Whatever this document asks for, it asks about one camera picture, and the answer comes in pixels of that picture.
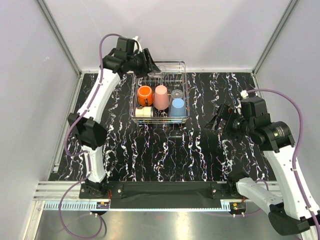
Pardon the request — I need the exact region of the small clear plastic cup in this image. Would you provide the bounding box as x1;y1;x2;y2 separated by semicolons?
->
147;64;167;79

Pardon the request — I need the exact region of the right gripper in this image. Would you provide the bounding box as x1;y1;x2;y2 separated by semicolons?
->
204;103;255;144

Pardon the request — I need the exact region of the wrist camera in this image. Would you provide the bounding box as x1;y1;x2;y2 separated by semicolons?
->
235;90;249;116
133;36;143;53

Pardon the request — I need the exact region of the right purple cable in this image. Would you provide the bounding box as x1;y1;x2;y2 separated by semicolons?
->
246;88;320;226

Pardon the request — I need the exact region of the clear faceted glass tumbler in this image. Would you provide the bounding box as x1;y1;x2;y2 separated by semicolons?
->
171;89;184;99

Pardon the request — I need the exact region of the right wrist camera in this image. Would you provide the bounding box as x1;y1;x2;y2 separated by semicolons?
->
235;90;249;116

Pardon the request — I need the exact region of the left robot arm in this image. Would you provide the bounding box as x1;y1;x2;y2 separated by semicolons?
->
67;35;161;199

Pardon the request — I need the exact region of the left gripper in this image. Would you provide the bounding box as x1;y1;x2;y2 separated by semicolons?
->
127;48;160;79

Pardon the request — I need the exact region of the black base bar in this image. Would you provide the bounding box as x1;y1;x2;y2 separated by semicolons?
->
79;181;242;211

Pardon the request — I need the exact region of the blue plastic cup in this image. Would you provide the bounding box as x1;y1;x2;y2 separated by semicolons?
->
169;98;186;117

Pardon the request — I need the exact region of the wire dish rack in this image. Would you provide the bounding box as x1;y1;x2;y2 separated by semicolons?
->
129;60;190;124

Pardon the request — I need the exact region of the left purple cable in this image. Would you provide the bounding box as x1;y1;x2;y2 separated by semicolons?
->
64;33;121;158

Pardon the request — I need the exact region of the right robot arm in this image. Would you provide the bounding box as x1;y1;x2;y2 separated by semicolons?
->
205;96;320;240

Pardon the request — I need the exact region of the floor purple cable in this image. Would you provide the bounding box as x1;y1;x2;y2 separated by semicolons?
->
57;176;105;240

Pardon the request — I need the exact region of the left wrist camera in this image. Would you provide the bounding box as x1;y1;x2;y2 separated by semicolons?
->
133;36;143;53

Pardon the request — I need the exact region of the pink plastic cup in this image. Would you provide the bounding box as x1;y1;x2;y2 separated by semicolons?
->
153;85;169;111

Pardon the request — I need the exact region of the metal cup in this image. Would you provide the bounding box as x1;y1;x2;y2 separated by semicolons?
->
135;106;153;118

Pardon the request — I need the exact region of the orange cup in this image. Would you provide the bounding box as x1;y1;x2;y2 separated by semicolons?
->
137;85;154;107

